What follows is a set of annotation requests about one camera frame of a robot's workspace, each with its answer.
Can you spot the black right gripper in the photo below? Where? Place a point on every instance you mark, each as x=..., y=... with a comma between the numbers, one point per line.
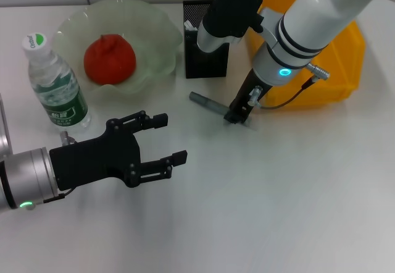
x=247, y=90

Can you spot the yellow plastic bin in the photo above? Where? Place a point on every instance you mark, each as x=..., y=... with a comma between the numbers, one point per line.
x=339, y=69

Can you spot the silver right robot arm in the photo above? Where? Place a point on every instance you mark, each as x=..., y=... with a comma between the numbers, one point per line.
x=308, y=23

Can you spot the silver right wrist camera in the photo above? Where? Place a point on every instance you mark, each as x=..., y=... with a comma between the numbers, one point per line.
x=231, y=7

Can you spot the black mesh pen holder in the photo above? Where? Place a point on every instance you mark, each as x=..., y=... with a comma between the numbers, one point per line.
x=206, y=66

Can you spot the translucent green fruit plate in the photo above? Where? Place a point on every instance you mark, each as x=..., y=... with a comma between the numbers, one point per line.
x=154, y=32

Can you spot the red tomato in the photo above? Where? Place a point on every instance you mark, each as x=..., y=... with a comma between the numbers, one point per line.
x=109, y=63

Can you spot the clear green-label water bottle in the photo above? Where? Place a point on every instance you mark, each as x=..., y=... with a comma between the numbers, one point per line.
x=58, y=94

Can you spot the silver grey pen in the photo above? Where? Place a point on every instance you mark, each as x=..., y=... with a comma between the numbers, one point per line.
x=206, y=101

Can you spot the green pen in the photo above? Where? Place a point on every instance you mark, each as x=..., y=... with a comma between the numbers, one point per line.
x=189, y=26

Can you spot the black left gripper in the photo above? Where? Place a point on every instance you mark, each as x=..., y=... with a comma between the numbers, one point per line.
x=92, y=158

